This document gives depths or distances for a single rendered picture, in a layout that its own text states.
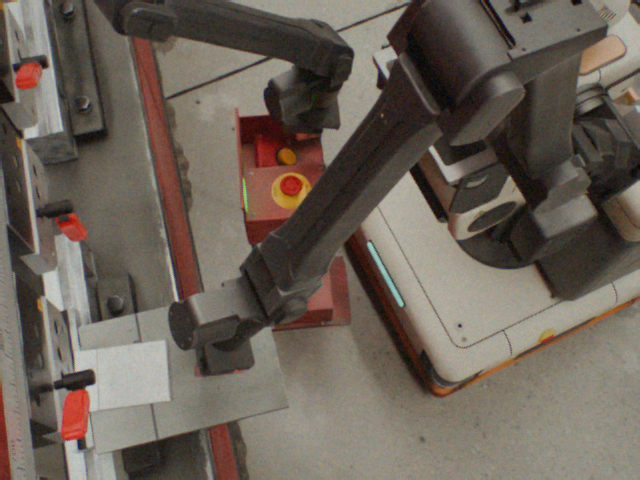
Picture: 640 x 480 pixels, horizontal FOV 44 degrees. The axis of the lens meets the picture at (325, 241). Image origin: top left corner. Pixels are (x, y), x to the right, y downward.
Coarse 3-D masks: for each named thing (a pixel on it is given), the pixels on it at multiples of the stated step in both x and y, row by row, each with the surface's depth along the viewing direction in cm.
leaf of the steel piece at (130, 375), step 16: (112, 352) 109; (128, 352) 109; (144, 352) 109; (160, 352) 109; (112, 368) 108; (128, 368) 108; (144, 368) 108; (160, 368) 108; (112, 384) 107; (128, 384) 107; (144, 384) 107; (160, 384) 108; (112, 400) 107; (128, 400) 107; (144, 400) 107; (160, 400) 107
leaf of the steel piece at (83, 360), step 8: (80, 352) 109; (88, 352) 109; (96, 352) 109; (80, 360) 109; (88, 360) 109; (96, 360) 109; (80, 368) 108; (88, 368) 108; (96, 368) 108; (96, 376) 108; (96, 384) 107; (96, 392) 107; (96, 400) 107; (96, 408) 106
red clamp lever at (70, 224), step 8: (64, 200) 90; (40, 208) 90; (48, 208) 90; (56, 208) 90; (64, 208) 90; (72, 208) 91; (40, 216) 90; (48, 216) 90; (56, 216) 90; (64, 216) 92; (72, 216) 93; (64, 224) 93; (72, 224) 94; (80, 224) 96; (64, 232) 95; (72, 232) 95; (80, 232) 96; (72, 240) 97; (80, 240) 98
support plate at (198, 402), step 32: (128, 320) 111; (160, 320) 111; (192, 352) 109; (256, 352) 110; (192, 384) 108; (224, 384) 108; (256, 384) 108; (96, 416) 106; (128, 416) 106; (160, 416) 106; (192, 416) 106; (224, 416) 106; (96, 448) 104
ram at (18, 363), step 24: (0, 192) 80; (0, 216) 78; (0, 240) 76; (0, 360) 68; (0, 384) 67; (24, 384) 73; (0, 408) 65; (24, 408) 72; (0, 432) 64; (24, 432) 70; (0, 456) 63; (24, 456) 69
